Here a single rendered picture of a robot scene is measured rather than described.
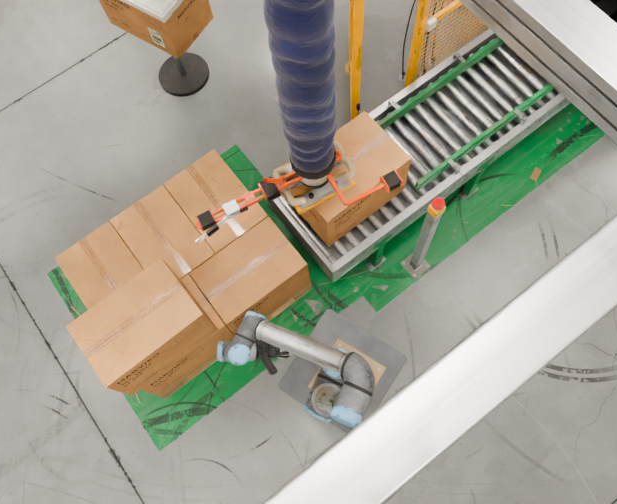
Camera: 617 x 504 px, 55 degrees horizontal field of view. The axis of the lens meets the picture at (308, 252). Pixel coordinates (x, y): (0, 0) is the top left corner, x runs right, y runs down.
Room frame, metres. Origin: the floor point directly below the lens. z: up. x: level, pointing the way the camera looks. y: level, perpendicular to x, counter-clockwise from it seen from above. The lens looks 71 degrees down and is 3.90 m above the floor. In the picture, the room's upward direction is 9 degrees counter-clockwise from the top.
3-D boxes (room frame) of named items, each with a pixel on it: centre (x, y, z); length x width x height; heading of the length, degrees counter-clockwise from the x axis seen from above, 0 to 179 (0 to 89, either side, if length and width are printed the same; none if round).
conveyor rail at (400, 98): (2.17, -0.84, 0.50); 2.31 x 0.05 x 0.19; 119
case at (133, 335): (0.83, 0.94, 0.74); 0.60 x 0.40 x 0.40; 119
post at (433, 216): (1.16, -0.71, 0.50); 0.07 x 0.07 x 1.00; 29
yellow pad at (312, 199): (1.31, -0.13, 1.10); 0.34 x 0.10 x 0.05; 109
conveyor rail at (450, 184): (1.60, -1.15, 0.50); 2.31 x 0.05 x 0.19; 119
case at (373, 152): (1.51, -0.29, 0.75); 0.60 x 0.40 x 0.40; 120
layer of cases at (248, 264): (1.26, 0.78, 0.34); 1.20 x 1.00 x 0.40; 119
